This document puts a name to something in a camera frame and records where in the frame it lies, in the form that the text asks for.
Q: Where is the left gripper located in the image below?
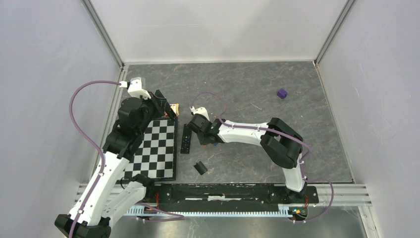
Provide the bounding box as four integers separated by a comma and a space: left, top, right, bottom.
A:
136, 90, 166, 135

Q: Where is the black battery cover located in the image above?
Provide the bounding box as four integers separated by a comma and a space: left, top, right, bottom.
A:
193, 161, 208, 176

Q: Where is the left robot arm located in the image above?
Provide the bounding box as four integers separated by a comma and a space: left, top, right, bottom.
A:
54, 90, 176, 238

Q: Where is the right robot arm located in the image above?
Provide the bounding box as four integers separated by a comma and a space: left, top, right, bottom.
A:
187, 114, 308, 202

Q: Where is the black remote with green button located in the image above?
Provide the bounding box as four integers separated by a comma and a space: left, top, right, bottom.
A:
180, 124, 192, 154

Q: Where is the red beige small box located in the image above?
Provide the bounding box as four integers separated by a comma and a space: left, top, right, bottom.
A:
170, 104, 179, 117

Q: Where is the black white checkerboard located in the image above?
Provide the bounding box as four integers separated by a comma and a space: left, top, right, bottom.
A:
117, 118, 178, 182

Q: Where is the purple cube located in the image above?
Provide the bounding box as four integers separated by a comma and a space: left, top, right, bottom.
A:
276, 88, 288, 99

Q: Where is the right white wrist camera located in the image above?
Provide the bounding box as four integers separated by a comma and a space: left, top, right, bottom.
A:
190, 106, 210, 122

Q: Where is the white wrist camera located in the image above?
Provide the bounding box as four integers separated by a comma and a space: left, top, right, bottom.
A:
127, 77, 151, 100
190, 106, 210, 122

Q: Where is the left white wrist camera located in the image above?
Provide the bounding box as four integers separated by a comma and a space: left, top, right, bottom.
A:
127, 77, 151, 100

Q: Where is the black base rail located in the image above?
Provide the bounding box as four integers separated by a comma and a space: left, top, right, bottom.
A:
137, 183, 319, 213

